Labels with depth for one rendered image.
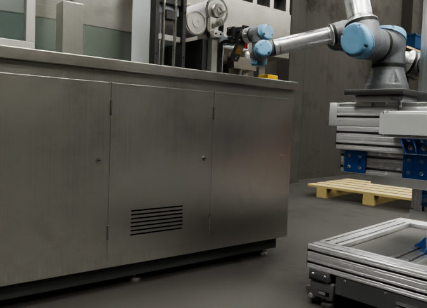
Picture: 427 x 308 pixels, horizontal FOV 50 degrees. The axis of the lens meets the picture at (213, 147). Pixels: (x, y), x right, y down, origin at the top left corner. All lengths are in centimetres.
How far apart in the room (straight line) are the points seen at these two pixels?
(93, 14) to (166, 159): 90
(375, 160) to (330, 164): 476
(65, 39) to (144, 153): 61
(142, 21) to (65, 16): 41
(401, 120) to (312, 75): 455
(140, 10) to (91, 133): 83
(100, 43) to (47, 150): 89
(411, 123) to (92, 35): 157
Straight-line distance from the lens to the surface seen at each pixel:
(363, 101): 178
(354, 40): 168
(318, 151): 626
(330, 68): 646
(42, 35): 233
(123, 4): 252
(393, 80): 177
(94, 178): 176
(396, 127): 159
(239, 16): 296
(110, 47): 245
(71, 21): 210
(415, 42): 751
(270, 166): 228
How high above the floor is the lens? 67
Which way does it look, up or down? 3 degrees down
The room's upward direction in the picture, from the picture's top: 2 degrees clockwise
